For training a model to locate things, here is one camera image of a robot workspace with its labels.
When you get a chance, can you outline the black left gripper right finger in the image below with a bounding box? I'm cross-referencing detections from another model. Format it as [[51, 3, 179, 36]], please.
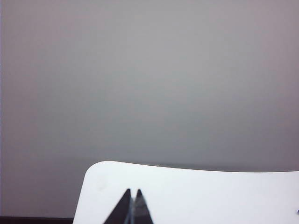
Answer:
[[134, 188, 155, 224]]

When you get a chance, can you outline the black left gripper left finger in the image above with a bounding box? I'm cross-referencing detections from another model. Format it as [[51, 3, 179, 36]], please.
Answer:
[[104, 188, 133, 224]]

